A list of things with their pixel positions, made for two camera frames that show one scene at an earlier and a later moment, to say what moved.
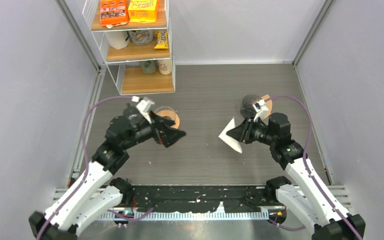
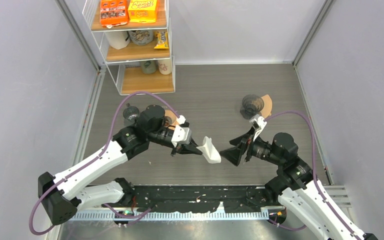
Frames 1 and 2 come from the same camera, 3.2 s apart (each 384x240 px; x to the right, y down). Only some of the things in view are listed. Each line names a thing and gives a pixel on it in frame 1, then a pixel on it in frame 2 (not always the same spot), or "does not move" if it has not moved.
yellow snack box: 142,11 does not move
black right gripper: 240,132 → 245,142
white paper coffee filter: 233,142 → 210,153
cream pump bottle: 165,66 does not move
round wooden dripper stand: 172,114 does not move
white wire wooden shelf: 139,55 does not move
